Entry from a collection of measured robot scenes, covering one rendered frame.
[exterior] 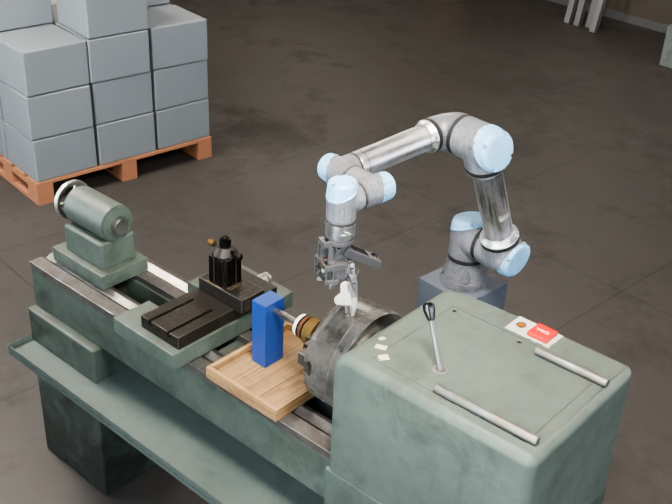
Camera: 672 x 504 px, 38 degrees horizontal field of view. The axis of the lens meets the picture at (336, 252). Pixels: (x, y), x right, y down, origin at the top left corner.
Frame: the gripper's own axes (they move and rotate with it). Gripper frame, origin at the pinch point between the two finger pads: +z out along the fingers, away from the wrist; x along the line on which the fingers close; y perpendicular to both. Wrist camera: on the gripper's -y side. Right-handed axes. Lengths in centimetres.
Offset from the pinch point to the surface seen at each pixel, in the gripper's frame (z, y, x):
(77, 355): 72, 56, -100
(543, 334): 6, -46, 24
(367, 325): 9.6, -7.5, -0.2
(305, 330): 22.6, 1.5, -21.0
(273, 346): 38, 5, -36
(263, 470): 79, 12, -28
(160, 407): 79, 34, -70
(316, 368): 21.6, 6.1, -2.2
